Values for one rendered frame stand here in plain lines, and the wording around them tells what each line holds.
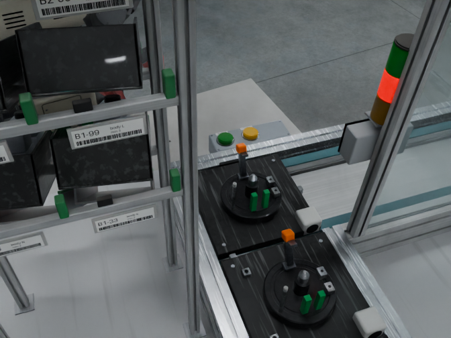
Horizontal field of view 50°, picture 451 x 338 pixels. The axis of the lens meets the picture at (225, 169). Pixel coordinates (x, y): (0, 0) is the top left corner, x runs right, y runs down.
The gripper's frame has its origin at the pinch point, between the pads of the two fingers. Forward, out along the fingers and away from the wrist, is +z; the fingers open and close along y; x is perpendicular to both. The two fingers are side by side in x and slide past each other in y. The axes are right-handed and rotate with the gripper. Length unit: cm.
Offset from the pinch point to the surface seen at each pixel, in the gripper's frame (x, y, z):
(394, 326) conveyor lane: -33, 5, 58
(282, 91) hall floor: 135, 150, 49
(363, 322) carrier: -32, -1, 52
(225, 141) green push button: 9.8, 18.2, 20.3
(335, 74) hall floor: 127, 190, 58
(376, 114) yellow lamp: -37.3, 18.9, 20.3
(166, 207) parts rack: -7.2, -11.6, 19.4
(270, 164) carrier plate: -0.1, 20.1, 29.1
